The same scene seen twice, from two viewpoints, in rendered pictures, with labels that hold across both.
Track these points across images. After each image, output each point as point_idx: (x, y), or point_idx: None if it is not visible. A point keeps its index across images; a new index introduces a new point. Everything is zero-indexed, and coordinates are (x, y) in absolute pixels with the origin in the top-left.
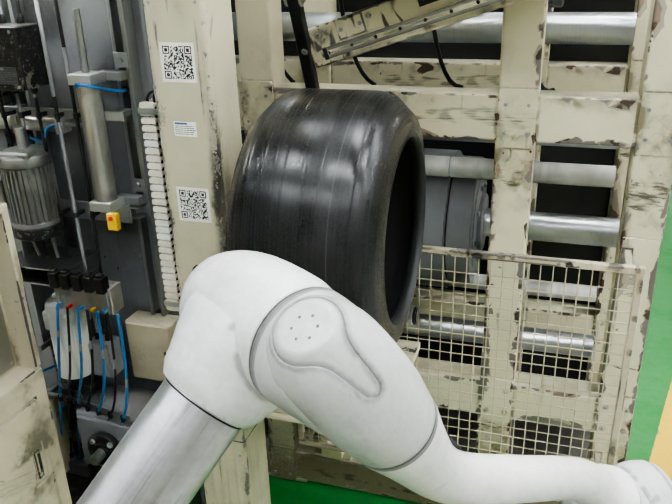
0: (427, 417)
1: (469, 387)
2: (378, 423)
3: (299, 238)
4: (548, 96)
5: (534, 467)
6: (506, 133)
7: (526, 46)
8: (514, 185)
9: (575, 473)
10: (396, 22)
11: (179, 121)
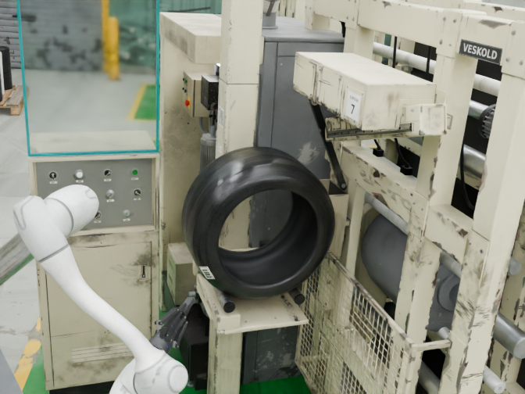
0: (44, 249)
1: (378, 388)
2: (24, 238)
3: (190, 210)
4: (433, 208)
5: (105, 312)
6: (412, 222)
7: (427, 169)
8: (412, 260)
9: (121, 327)
10: (349, 128)
11: (219, 144)
